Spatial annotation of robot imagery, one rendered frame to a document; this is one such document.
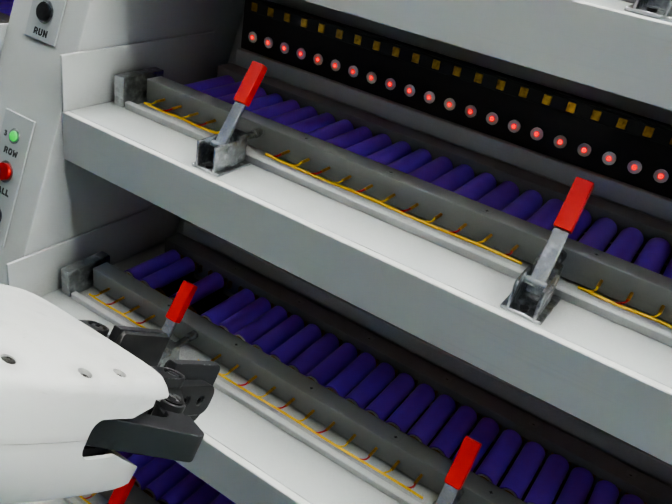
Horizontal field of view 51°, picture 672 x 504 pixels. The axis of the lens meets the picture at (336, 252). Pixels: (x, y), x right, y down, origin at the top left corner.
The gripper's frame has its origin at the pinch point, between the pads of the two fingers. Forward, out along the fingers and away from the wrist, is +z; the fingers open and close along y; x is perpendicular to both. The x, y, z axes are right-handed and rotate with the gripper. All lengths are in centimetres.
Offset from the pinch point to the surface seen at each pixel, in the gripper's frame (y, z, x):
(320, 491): 3.8, 20.8, -7.7
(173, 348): -13.5, 21.2, -4.4
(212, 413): -7.6, 21.3, -7.3
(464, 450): 12.1, 20.2, 0.4
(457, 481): 12.6, 20.1, -1.7
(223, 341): -11.3, 24.6, -2.5
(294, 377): -3.9, 25.1, -2.2
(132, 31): -30.2, 18.7, 19.4
